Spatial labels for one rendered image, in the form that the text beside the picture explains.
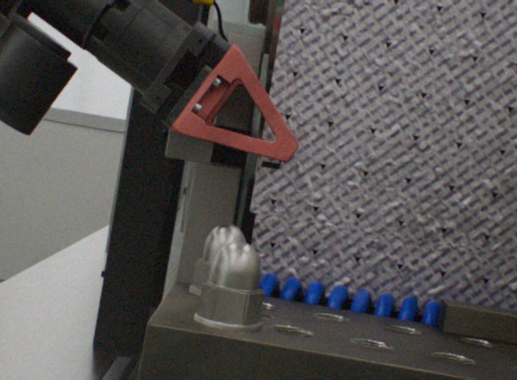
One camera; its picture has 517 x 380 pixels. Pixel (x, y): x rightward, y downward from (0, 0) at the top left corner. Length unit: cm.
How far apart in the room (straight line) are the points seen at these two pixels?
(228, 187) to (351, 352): 28
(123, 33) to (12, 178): 577
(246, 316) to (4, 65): 26
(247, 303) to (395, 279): 20
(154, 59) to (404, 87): 17
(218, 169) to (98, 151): 557
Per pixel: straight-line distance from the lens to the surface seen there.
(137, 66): 73
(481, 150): 76
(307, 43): 75
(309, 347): 57
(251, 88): 70
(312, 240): 75
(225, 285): 58
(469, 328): 71
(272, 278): 72
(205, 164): 82
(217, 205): 83
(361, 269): 75
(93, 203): 640
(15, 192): 649
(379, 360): 57
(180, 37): 73
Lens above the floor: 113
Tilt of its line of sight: 3 degrees down
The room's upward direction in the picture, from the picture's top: 9 degrees clockwise
